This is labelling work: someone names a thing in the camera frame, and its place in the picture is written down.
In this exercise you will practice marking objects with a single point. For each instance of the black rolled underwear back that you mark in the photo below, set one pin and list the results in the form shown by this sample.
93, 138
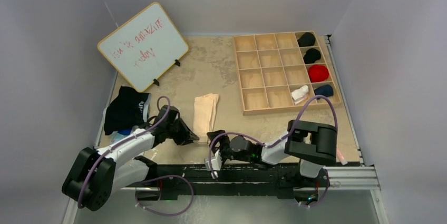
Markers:
306, 40

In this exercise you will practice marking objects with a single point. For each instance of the cream beige underwear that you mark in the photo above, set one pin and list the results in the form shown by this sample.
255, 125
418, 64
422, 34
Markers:
205, 111

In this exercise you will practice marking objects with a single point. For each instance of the white whiteboard yellow frame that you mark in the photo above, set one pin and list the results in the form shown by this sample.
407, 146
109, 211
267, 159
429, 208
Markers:
144, 47

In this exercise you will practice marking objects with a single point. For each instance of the pink yellow marker pen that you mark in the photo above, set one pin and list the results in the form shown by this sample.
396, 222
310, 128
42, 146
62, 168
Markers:
341, 157

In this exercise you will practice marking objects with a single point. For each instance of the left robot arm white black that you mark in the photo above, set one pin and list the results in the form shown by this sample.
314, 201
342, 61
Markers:
98, 173

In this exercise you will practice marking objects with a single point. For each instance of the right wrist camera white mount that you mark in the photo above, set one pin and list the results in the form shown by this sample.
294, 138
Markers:
214, 164

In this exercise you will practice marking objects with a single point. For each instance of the black rolled underwear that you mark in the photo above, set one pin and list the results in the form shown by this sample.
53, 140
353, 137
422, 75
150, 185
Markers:
306, 40
311, 56

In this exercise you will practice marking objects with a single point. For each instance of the black underwear white waistband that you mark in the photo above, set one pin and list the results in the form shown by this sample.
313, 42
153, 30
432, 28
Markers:
128, 109

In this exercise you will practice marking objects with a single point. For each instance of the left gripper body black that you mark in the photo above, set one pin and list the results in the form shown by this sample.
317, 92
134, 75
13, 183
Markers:
171, 129

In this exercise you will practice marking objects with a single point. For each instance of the navy blue rolled underwear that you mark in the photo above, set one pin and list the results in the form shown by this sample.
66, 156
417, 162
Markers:
324, 90

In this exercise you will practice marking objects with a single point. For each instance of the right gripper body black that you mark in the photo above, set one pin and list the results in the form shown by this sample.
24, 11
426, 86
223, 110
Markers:
226, 153

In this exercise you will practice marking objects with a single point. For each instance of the wooden compartment organizer tray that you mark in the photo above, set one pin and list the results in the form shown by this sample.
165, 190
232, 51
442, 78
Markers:
271, 65

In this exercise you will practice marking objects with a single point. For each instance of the white blue patterned underwear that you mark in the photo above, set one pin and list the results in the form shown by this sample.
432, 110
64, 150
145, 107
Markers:
117, 136

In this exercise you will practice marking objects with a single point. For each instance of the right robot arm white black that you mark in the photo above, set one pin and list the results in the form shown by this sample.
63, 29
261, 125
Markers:
314, 144

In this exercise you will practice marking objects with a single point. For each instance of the white underwear pink trim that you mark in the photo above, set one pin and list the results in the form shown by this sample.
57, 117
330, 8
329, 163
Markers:
300, 94

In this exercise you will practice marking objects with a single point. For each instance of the red rolled underwear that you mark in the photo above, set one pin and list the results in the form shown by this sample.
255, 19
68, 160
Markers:
318, 73

